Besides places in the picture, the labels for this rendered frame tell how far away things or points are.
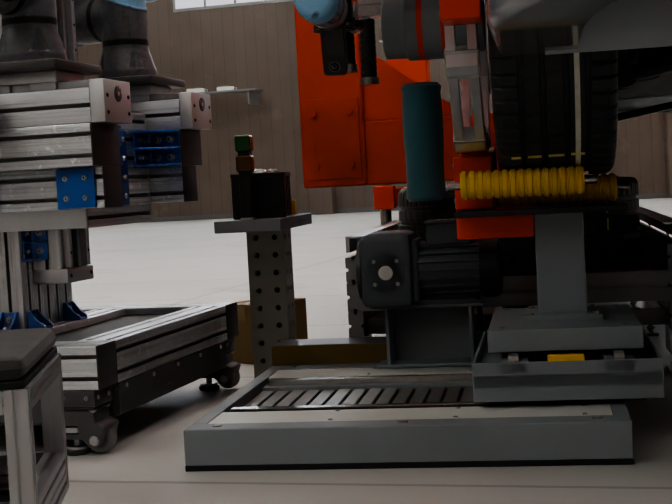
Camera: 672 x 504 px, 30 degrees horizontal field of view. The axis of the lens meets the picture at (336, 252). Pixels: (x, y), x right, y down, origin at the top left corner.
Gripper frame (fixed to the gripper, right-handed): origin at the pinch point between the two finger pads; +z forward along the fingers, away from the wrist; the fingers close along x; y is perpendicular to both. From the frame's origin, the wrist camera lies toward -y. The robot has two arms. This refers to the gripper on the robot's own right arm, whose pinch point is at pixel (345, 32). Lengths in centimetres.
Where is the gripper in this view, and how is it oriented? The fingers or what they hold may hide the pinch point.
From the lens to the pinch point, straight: 254.1
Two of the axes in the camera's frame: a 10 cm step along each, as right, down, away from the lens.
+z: 1.6, -0.6, 9.9
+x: -9.9, 0.4, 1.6
